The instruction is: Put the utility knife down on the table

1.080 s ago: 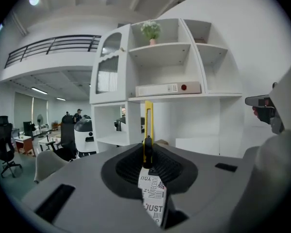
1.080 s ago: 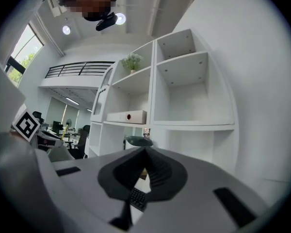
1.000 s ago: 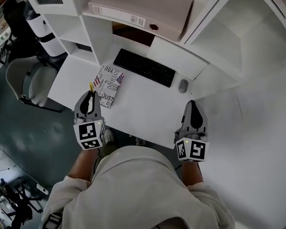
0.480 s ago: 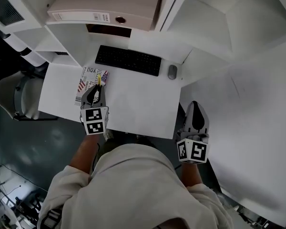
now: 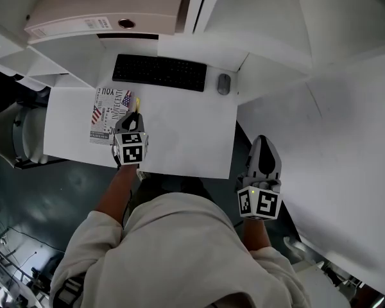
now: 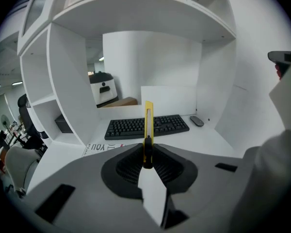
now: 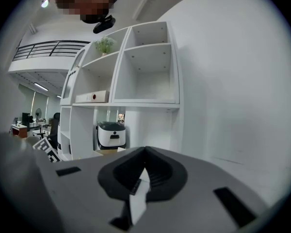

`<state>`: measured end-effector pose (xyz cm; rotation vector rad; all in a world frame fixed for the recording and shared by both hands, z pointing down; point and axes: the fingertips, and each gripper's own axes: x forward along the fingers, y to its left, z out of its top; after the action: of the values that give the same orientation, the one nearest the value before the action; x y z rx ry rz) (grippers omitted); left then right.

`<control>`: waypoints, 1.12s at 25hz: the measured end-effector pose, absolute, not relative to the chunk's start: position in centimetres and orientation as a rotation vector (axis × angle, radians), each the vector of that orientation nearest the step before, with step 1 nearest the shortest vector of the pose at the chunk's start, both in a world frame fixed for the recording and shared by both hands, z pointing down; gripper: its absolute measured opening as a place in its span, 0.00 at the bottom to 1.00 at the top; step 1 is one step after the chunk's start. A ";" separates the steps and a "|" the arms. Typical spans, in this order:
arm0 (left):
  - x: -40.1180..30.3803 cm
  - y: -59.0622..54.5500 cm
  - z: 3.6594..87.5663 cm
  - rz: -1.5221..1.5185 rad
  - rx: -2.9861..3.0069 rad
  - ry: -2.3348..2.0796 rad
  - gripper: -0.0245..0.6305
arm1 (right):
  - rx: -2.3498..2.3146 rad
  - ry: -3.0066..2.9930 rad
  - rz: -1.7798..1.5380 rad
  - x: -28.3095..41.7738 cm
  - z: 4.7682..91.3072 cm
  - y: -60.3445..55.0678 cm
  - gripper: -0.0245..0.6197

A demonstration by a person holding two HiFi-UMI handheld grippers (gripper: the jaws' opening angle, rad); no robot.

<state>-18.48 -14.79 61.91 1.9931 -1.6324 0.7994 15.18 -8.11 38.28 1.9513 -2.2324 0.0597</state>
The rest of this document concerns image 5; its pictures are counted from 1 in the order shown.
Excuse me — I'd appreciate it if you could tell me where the person's left forearm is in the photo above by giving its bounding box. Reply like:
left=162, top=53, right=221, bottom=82
left=94, top=164, right=139, bottom=228

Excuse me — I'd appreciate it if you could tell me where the black wrist strap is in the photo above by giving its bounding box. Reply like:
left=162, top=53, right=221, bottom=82
left=111, top=144, right=123, bottom=169

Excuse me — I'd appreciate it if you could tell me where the printed flag pattern book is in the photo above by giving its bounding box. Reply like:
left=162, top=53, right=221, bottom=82
left=89, top=87, right=132, bottom=146

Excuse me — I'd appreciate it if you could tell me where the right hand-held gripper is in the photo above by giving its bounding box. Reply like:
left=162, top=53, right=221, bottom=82
left=237, top=135, right=283, bottom=221

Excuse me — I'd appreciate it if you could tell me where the person's right forearm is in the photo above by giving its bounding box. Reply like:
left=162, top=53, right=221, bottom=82
left=242, top=216, right=272, bottom=253

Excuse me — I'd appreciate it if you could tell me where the white shelf unit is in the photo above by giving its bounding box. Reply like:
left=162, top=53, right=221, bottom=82
left=0, top=0, right=385, bottom=91

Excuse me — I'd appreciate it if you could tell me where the beige ring binder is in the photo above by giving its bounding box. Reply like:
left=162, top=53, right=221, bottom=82
left=23, top=0, right=189, bottom=45

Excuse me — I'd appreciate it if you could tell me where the black keyboard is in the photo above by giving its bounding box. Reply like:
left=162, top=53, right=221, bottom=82
left=112, top=53, right=209, bottom=93

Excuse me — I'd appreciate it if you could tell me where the grey computer mouse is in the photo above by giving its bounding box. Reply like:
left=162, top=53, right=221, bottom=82
left=217, top=73, right=232, bottom=96

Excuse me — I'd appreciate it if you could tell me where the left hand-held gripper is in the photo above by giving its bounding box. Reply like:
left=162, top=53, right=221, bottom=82
left=111, top=110, right=150, bottom=167

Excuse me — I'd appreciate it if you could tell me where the grey chair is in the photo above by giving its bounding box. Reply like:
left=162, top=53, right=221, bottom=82
left=0, top=87, right=51, bottom=170

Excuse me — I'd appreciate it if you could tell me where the black cable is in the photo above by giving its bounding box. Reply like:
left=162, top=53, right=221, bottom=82
left=121, top=189, right=133, bottom=230

